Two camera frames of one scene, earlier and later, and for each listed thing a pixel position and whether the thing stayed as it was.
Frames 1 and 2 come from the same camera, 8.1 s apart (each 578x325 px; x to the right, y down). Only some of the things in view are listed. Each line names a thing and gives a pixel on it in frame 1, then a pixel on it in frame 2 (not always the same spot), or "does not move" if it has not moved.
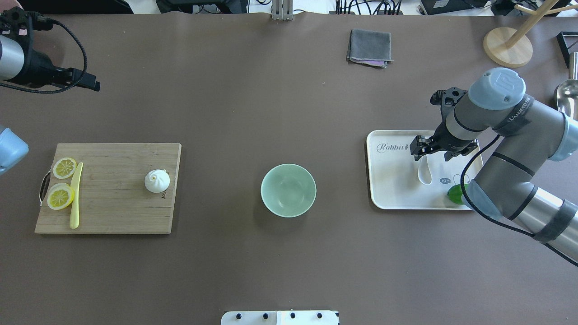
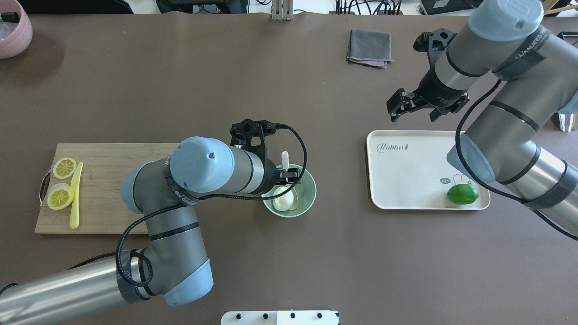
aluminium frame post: [282, 10] does not move
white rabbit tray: [396, 181] does not move
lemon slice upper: [64, 168] does not move
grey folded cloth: [370, 47] does not move
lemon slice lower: [60, 196] does not move
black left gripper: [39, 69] → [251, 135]
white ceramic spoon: [424, 172] → [285, 161]
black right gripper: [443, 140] → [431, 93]
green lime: [454, 193] does not move
